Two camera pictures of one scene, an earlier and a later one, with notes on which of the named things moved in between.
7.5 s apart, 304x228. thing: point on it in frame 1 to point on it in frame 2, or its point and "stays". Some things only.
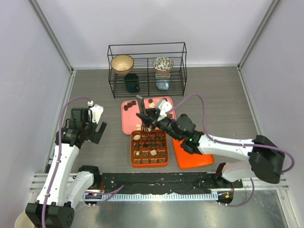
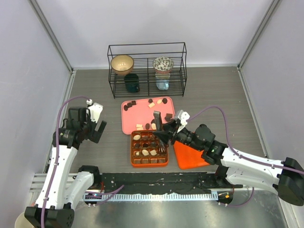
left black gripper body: x=90 y=127 stays
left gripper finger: x=98 y=135 stays
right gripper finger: x=148 y=120 to x=165 y=136
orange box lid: x=186 y=159 stays
